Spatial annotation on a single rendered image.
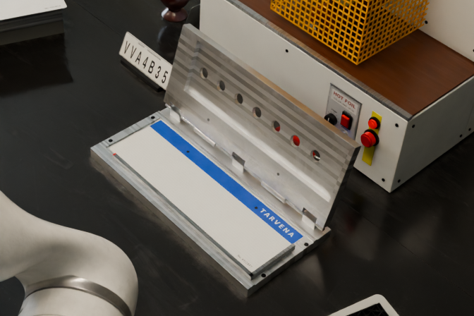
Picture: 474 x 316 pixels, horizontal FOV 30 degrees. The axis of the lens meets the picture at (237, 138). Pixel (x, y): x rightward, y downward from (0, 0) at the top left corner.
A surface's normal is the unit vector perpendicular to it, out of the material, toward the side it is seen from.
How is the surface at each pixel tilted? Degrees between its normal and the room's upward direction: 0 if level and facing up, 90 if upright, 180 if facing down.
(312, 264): 0
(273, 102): 74
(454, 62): 0
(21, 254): 79
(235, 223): 0
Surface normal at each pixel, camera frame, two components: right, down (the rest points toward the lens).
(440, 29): -0.73, 0.44
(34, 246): 0.84, 0.18
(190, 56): -0.69, 0.22
